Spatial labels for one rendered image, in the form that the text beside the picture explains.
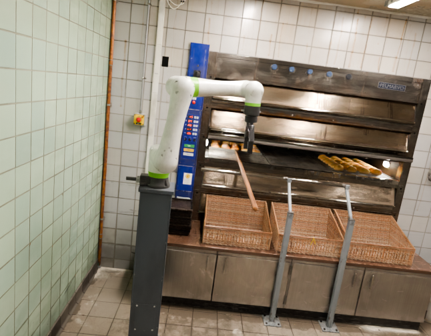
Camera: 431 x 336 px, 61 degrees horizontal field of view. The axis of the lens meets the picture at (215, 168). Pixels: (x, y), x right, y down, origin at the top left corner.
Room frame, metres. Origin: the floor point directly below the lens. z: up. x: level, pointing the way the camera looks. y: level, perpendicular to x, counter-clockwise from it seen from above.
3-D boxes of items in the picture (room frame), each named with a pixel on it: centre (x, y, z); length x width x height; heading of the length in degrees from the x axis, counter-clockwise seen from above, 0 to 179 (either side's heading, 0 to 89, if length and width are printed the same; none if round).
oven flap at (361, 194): (3.29, -0.79, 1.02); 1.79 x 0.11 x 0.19; 92
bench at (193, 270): (3.00, -0.69, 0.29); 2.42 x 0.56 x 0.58; 92
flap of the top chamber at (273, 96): (3.29, -0.79, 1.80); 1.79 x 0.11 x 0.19; 92
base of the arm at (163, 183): (2.13, 0.39, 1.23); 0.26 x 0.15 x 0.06; 96
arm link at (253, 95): (2.19, -0.16, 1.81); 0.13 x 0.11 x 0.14; 21
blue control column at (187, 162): (4.18, 0.29, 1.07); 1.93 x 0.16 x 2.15; 2
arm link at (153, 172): (2.12, 0.33, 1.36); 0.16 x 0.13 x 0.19; 21
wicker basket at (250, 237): (3.00, -0.23, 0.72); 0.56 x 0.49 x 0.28; 92
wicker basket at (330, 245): (3.03, -0.83, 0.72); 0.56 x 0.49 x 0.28; 92
